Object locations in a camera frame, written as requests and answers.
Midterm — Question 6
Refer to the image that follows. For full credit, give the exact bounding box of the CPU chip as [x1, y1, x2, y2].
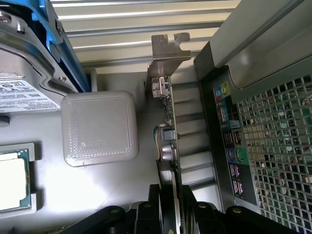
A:
[0, 149, 32, 213]

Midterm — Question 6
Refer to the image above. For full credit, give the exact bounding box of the blue disk carrier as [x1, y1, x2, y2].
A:
[0, 0, 91, 93]

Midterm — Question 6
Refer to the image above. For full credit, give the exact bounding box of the open metal PC case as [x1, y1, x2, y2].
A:
[194, 0, 312, 234]

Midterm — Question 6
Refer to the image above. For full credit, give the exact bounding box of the silver hard disk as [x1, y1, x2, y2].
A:
[0, 9, 76, 115]

